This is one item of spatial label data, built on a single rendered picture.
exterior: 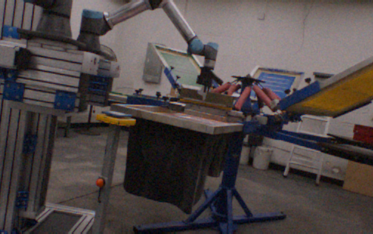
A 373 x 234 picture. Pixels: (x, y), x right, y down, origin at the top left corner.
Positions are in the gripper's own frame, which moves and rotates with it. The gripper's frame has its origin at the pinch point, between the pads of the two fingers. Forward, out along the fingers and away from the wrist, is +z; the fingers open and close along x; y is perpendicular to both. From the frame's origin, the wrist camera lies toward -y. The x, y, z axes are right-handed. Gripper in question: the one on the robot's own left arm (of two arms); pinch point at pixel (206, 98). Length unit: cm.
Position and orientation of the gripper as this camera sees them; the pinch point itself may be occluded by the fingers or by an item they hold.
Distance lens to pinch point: 219.4
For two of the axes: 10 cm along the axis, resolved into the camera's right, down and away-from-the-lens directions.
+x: -4.2, 0.0, -9.1
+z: -1.8, 9.8, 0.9
